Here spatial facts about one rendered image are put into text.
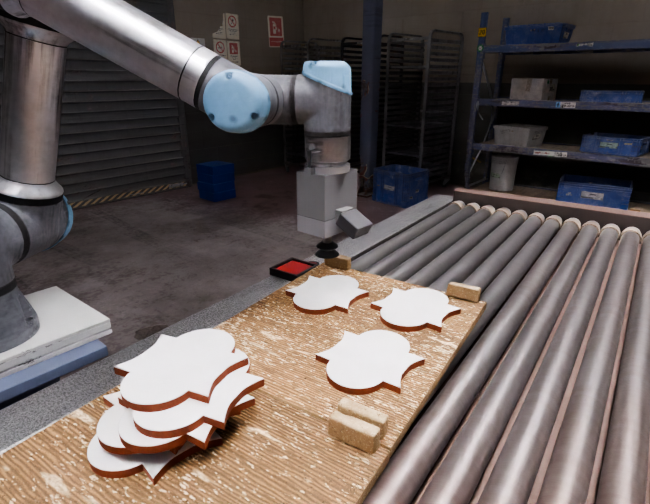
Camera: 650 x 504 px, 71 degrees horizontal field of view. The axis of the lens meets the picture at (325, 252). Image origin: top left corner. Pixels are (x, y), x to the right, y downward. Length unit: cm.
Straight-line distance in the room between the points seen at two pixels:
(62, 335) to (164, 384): 40
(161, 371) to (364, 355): 27
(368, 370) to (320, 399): 8
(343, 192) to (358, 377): 31
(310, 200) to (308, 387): 30
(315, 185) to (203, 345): 31
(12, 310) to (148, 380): 41
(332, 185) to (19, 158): 53
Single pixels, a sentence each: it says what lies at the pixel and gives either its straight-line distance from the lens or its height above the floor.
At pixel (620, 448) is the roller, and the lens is 66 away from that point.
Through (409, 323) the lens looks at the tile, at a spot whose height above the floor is 95.
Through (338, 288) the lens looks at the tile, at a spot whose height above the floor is 95.
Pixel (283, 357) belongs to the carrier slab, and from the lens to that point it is 67.
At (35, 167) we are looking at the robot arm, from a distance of 94.
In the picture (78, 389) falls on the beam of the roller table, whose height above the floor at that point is 92.
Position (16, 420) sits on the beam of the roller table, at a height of 92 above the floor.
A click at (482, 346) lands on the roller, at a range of 77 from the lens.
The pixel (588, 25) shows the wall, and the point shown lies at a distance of 570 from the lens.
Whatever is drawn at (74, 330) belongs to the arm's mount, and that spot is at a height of 90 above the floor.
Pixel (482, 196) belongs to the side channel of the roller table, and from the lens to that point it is 160.
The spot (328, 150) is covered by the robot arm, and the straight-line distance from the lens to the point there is 72.
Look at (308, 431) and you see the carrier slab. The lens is 56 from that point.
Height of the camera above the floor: 131
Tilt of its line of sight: 21 degrees down
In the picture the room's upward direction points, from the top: straight up
